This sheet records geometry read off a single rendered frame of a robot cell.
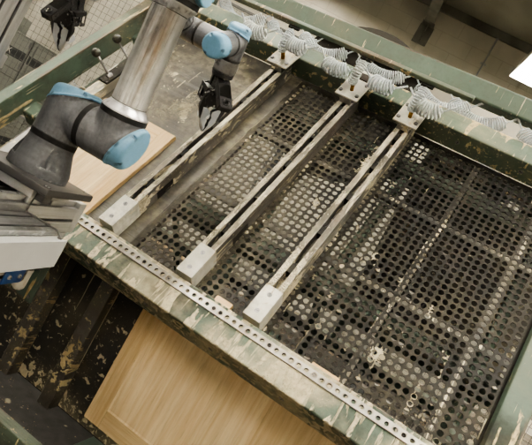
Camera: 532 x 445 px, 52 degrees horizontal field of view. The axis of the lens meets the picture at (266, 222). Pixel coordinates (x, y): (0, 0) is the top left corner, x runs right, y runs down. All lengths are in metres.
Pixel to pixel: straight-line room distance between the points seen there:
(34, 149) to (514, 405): 1.42
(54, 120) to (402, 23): 6.27
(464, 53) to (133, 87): 6.26
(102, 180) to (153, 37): 0.87
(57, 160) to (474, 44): 6.42
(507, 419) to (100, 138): 1.29
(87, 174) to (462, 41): 5.89
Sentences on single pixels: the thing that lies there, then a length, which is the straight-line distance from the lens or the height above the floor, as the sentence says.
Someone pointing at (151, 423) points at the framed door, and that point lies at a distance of 2.05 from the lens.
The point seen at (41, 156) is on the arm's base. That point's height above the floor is 1.09.
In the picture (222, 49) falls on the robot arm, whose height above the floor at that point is 1.56.
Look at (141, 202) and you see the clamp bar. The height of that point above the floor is 1.03.
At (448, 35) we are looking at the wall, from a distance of 7.38.
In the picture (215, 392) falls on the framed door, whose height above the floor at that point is 0.60.
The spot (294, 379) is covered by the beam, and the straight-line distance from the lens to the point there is 1.60.
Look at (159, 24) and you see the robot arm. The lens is 1.32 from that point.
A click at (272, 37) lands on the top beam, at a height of 1.87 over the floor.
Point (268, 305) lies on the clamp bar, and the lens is 1.66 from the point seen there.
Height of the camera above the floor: 1.27
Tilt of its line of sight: 3 degrees down
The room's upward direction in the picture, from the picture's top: 29 degrees clockwise
